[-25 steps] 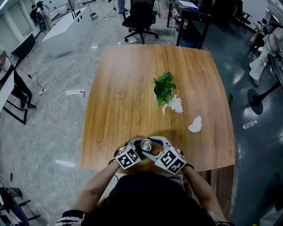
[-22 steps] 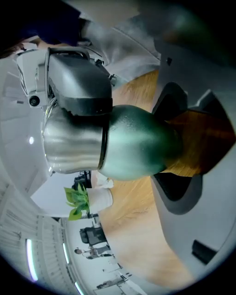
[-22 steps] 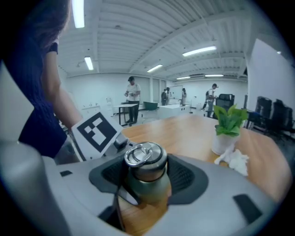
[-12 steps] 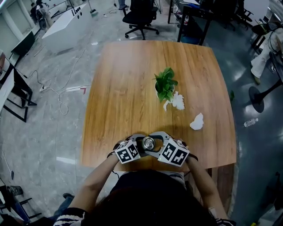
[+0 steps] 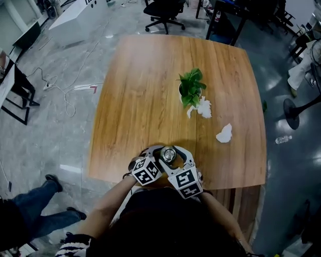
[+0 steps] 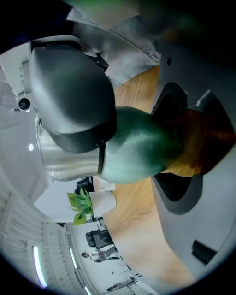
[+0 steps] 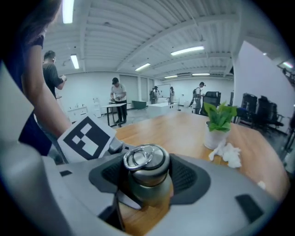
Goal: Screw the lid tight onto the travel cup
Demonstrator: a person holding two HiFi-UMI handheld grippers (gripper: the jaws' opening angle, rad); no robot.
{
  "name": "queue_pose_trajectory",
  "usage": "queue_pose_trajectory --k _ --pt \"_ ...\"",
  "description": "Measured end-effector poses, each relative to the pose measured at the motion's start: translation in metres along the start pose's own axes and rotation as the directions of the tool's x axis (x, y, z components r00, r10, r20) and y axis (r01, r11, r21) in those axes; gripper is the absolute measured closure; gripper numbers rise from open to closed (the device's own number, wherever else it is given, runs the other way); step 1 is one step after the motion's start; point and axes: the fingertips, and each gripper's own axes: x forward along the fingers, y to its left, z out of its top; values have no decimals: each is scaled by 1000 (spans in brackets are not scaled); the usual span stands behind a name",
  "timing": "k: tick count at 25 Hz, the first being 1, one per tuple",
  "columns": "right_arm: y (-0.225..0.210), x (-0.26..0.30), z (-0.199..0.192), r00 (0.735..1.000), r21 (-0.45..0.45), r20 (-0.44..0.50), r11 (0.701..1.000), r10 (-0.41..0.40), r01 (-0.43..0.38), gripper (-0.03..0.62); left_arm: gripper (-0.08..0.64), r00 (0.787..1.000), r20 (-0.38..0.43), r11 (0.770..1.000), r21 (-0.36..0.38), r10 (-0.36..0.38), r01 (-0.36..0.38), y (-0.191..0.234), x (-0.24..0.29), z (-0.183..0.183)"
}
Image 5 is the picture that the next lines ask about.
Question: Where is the person's left forearm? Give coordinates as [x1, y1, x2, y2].
[76, 177, 137, 236]

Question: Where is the black office chair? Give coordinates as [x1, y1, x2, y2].
[143, 0, 186, 35]

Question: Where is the white table with black frame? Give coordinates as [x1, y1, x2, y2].
[0, 64, 40, 125]

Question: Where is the person's black top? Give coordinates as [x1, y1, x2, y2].
[120, 188, 209, 216]

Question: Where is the black desk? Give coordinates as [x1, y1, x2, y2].
[195, 0, 249, 47]

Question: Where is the black fan stand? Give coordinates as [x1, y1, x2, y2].
[283, 94, 321, 131]

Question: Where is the clear plastic bottle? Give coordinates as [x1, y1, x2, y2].
[275, 135, 293, 145]

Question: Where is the white cabinet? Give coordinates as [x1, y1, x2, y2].
[49, 0, 108, 47]

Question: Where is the metal cylindrical bottle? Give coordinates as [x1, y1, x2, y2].
[159, 146, 178, 165]

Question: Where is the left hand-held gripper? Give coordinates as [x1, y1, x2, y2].
[131, 145, 167, 187]

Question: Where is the large crumpled white tissue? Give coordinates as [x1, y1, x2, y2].
[197, 96, 213, 118]

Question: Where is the person's left hand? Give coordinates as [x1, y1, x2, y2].
[127, 156, 141, 172]

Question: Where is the striped black and white sleeve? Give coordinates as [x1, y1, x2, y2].
[55, 232, 92, 257]

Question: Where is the person's right forearm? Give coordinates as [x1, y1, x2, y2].
[199, 192, 253, 251]

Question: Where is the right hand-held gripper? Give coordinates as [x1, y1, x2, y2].
[157, 146, 204, 200]

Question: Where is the white cable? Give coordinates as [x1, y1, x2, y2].
[43, 15, 111, 117]

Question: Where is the green plant in white pot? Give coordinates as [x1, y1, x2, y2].
[177, 67, 208, 109]

